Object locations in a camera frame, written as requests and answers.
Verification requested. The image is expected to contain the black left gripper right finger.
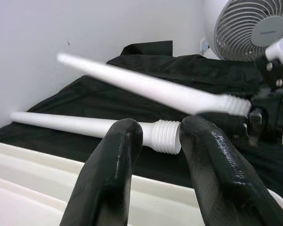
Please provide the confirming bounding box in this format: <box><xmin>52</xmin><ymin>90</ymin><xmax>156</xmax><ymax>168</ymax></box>
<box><xmin>180</xmin><ymin>116</ymin><xmax>283</xmax><ymax>226</ymax></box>

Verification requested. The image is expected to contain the white tapered table leg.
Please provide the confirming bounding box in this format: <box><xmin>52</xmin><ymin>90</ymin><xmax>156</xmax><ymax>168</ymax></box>
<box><xmin>56</xmin><ymin>53</ymin><xmax>252</xmax><ymax>118</ymax></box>
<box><xmin>10</xmin><ymin>112</ymin><xmax>182</xmax><ymax>155</ymax></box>

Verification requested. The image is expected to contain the black table cloth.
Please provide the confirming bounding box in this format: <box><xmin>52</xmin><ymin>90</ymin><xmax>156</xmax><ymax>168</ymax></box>
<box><xmin>0</xmin><ymin>40</ymin><xmax>283</xmax><ymax>205</ymax></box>

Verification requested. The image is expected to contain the white pedestal fan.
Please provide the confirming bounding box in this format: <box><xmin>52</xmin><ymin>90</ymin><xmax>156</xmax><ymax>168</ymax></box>
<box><xmin>211</xmin><ymin>0</ymin><xmax>283</xmax><ymax>63</ymax></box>

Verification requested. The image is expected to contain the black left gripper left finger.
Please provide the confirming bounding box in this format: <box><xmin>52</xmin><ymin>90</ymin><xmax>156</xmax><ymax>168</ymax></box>
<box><xmin>60</xmin><ymin>118</ymin><xmax>143</xmax><ymax>226</ymax></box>

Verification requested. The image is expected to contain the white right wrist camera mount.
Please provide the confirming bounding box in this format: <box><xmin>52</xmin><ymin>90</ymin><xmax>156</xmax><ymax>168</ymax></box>
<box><xmin>265</xmin><ymin>37</ymin><xmax>283</xmax><ymax>149</ymax></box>

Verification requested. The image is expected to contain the white plastic table top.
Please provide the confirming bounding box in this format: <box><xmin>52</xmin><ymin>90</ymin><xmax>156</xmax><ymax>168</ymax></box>
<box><xmin>0</xmin><ymin>140</ymin><xmax>283</xmax><ymax>226</ymax></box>

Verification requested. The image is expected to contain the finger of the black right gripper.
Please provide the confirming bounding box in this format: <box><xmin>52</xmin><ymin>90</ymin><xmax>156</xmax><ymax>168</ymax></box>
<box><xmin>194</xmin><ymin>110</ymin><xmax>250</xmax><ymax>142</ymax></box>

